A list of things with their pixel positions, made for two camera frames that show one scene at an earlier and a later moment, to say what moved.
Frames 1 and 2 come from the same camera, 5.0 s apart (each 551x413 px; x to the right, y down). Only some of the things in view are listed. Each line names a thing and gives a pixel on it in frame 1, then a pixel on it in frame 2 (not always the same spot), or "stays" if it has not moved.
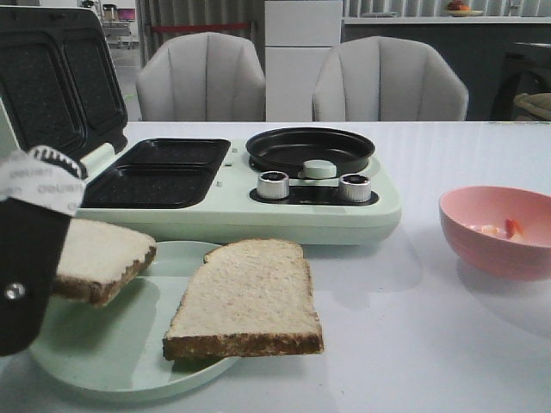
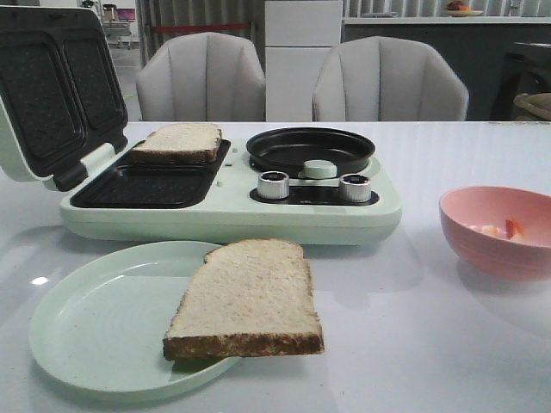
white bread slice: x=98 y=258 to x=185 y=142
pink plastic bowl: x=502 y=232 stays
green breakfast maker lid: x=59 y=85 stays
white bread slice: x=248 y=298 stays
